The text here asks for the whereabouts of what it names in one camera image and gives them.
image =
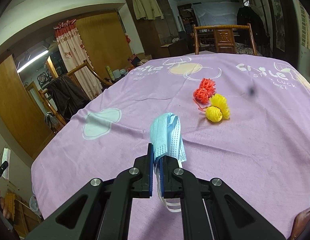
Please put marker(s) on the red foam fruit net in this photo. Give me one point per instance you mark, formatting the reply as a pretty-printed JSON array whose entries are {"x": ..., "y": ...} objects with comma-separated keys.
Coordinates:
[{"x": 204, "y": 93}]

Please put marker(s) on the person's left hand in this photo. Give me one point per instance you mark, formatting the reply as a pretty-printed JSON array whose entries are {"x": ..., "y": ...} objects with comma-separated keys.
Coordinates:
[{"x": 5, "y": 211}]

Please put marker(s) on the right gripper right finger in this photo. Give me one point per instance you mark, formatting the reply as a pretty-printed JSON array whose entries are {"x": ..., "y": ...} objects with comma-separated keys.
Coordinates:
[{"x": 210, "y": 208}]

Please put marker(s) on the wooden chair far side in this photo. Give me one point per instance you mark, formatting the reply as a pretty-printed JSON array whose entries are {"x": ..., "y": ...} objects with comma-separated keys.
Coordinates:
[{"x": 224, "y": 37}]

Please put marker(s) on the wooden armchair with cushion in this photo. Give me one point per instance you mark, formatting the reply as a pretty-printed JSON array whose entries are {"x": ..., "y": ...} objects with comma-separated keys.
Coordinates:
[{"x": 48, "y": 101}]

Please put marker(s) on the white green medicine box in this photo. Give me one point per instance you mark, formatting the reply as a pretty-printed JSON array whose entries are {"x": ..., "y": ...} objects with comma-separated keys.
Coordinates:
[{"x": 6, "y": 160}]

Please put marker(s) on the framed wall painting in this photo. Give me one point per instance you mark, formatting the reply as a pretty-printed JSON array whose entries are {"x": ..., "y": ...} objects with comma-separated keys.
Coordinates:
[{"x": 279, "y": 25}]

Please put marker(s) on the yellow foam fruit net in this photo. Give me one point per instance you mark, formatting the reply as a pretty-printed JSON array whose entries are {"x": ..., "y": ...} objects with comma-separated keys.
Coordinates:
[{"x": 218, "y": 109}]

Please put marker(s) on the blue face mask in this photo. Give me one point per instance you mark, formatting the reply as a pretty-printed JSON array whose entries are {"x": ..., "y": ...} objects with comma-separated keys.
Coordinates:
[{"x": 166, "y": 138}]

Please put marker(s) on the red patterned door curtain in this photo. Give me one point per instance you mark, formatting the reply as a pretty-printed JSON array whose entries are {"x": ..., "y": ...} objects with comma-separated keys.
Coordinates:
[{"x": 74, "y": 54}]

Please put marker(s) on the fluorescent ceiling light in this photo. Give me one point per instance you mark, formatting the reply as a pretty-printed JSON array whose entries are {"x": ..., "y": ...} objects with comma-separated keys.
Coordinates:
[{"x": 20, "y": 69}]

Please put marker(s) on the dark jacket on chair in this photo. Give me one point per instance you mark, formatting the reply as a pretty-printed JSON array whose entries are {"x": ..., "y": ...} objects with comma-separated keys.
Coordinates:
[{"x": 67, "y": 96}]

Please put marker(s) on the beige hanging jacket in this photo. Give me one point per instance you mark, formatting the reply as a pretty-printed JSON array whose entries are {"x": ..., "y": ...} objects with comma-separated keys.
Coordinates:
[{"x": 147, "y": 9}]

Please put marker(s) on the purple printed bedsheet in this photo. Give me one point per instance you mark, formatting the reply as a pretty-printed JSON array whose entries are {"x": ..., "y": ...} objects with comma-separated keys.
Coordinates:
[{"x": 262, "y": 152}]

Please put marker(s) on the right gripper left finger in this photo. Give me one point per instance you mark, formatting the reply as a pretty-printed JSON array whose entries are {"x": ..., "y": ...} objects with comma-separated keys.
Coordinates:
[{"x": 101, "y": 209}]

